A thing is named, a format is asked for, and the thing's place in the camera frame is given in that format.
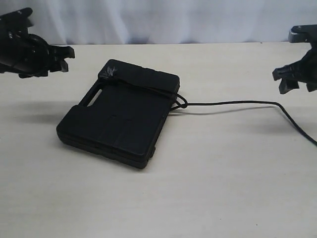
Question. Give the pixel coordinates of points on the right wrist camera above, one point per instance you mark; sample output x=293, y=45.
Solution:
x=303, y=34

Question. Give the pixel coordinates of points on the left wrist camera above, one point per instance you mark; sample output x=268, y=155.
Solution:
x=16, y=22

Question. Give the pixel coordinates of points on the black plastic case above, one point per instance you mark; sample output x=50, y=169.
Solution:
x=122, y=114

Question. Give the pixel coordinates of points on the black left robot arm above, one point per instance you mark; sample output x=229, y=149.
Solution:
x=12, y=49

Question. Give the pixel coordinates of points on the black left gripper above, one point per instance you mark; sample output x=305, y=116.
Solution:
x=41, y=58

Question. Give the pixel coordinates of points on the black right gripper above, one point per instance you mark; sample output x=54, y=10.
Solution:
x=301, y=71

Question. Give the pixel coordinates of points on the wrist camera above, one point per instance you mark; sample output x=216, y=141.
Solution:
x=16, y=22
x=303, y=34

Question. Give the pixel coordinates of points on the white backdrop curtain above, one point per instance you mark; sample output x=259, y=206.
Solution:
x=86, y=22

